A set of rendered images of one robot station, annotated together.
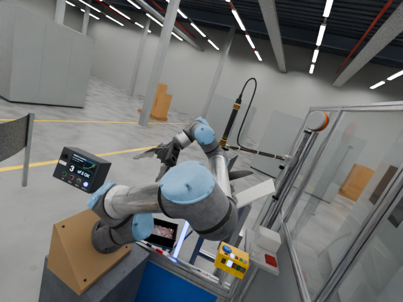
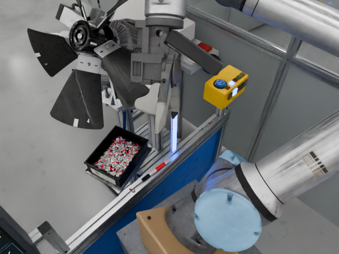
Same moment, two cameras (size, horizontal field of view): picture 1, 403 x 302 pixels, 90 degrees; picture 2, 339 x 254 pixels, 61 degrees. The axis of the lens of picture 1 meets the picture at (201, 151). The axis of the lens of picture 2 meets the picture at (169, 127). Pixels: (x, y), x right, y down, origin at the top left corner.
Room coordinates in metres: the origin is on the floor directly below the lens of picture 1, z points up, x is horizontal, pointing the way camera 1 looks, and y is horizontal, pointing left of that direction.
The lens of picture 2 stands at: (0.61, 0.50, 1.84)
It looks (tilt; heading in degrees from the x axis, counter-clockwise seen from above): 51 degrees down; 305
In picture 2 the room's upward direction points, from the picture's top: straight up
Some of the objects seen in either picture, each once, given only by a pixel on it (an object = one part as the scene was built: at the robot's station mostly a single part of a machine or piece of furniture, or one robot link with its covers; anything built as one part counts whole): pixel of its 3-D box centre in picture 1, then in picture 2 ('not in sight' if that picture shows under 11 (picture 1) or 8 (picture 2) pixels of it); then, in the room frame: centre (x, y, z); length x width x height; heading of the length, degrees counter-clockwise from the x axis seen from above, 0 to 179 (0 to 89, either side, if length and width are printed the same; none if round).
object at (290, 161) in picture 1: (288, 160); not in sight; (1.59, -0.68, 1.52); 0.10 x 0.07 x 0.08; 116
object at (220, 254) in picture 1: (231, 260); (225, 87); (0.92, -0.35, 1.02); 0.16 x 0.10 x 0.11; 81
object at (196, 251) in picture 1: (192, 260); (127, 132); (1.44, -0.24, 0.46); 0.09 x 0.04 x 0.91; 171
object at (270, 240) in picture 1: (267, 237); (175, 30); (1.41, -0.72, 0.92); 0.17 x 0.16 x 0.11; 81
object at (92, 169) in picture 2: (160, 232); (118, 155); (1.16, 0.08, 0.85); 0.22 x 0.17 x 0.07; 96
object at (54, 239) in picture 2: not in sight; (55, 239); (1.05, 0.47, 0.96); 0.03 x 0.03 x 0.20; 81
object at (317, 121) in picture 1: (317, 121); not in sight; (1.63, -0.77, 1.88); 0.17 x 0.15 x 0.16; 171
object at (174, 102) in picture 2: (160, 171); (165, 98); (0.86, 0.15, 1.40); 0.06 x 0.03 x 0.09; 23
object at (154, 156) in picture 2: not in sight; (143, 160); (1.42, -0.34, 0.04); 0.62 x 0.46 x 0.08; 81
